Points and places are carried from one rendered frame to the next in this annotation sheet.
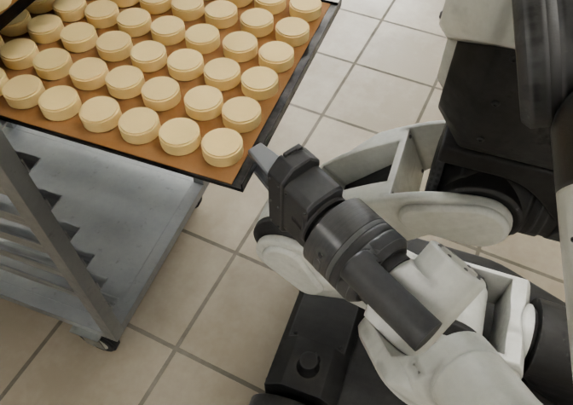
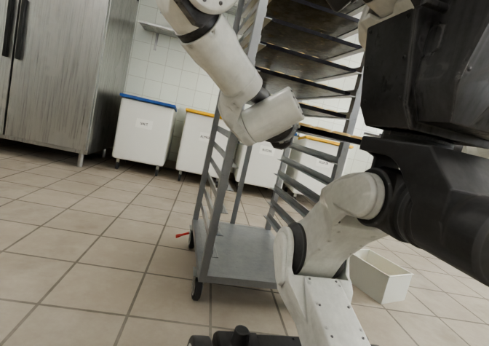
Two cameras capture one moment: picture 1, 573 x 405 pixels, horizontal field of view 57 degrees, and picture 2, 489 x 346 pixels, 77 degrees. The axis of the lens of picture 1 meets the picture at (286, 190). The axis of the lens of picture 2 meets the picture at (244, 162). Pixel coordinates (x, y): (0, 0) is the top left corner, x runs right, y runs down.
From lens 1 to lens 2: 0.78 m
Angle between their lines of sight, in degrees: 64
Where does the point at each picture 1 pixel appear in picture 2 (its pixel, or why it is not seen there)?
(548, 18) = not seen: outside the picture
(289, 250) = (285, 234)
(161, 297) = (234, 311)
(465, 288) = (282, 92)
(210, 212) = not seen: hidden behind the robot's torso
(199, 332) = not seen: hidden behind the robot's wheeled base
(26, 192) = (230, 147)
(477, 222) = (360, 185)
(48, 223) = (225, 170)
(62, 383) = (167, 289)
